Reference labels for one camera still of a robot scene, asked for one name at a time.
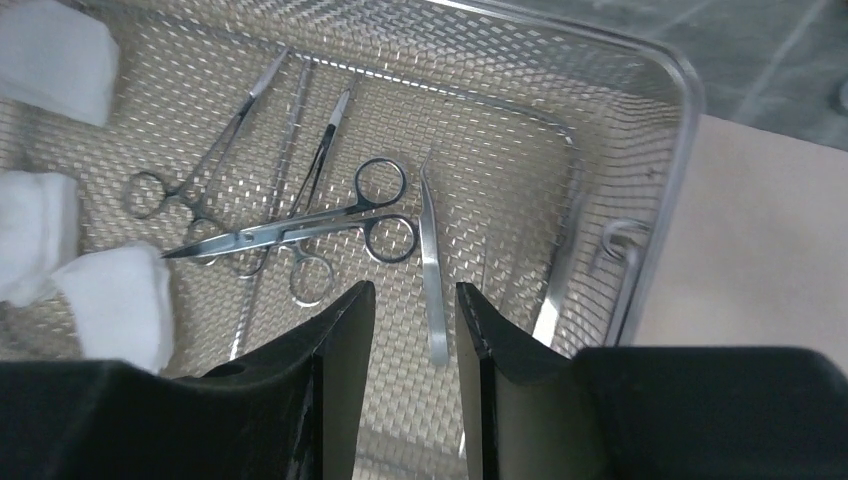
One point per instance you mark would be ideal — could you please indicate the surgical scissors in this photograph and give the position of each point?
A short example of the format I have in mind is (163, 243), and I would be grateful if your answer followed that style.
(291, 228)

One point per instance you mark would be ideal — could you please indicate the surgical forceps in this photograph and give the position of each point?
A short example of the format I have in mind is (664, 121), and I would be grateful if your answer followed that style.
(147, 193)

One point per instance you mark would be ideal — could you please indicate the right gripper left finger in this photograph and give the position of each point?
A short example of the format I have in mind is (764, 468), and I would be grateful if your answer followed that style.
(289, 409)

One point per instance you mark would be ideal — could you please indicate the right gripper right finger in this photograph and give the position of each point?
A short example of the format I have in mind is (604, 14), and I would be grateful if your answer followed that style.
(643, 412)

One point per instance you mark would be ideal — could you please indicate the white gauze pad upper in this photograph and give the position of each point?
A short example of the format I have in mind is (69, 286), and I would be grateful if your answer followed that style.
(58, 59)

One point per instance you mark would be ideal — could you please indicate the wire mesh instrument tray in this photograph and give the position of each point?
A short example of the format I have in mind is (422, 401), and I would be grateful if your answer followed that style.
(437, 142)

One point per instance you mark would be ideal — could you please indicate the thin steel tweezers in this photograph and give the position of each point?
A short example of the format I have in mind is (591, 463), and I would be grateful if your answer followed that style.
(431, 273)

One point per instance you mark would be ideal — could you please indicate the white gauze pad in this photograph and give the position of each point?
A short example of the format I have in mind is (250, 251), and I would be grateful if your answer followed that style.
(39, 233)
(120, 300)
(58, 59)

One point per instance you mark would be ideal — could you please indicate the white gauze pad lower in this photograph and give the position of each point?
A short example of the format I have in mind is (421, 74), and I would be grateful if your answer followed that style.
(120, 300)

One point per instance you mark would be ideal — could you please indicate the white gauze pad left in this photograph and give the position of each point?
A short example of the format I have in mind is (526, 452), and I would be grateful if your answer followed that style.
(39, 233)

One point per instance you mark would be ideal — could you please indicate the beige cloth wrap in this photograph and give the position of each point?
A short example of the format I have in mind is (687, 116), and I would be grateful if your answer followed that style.
(756, 252)

